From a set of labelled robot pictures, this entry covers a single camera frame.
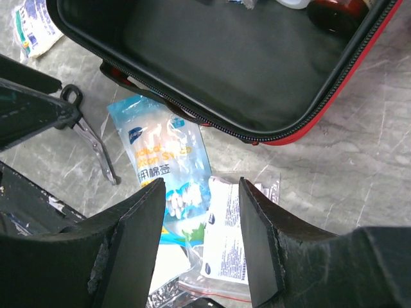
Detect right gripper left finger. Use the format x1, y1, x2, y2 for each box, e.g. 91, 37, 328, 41
1, 178, 165, 307

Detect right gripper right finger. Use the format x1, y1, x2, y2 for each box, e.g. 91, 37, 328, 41
239, 179, 410, 307

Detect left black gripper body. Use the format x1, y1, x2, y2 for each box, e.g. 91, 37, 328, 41
1, 55, 80, 151

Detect black handled scissors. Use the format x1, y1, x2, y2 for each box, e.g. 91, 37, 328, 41
55, 84, 120, 185

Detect white blue pad packet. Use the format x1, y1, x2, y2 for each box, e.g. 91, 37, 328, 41
201, 176, 249, 285

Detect blue cotton swab bag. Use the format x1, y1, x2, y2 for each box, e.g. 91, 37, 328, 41
107, 95, 212, 246

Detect red black medicine bag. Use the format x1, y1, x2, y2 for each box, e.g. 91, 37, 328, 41
46, 1, 401, 146

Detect brown medicine bottle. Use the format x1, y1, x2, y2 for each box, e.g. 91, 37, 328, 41
306, 0, 375, 35

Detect clear zip bag gauze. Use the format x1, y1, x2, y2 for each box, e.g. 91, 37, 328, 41
146, 173, 251, 307

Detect white medicine bottle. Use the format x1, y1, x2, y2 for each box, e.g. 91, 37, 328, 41
277, 0, 311, 10

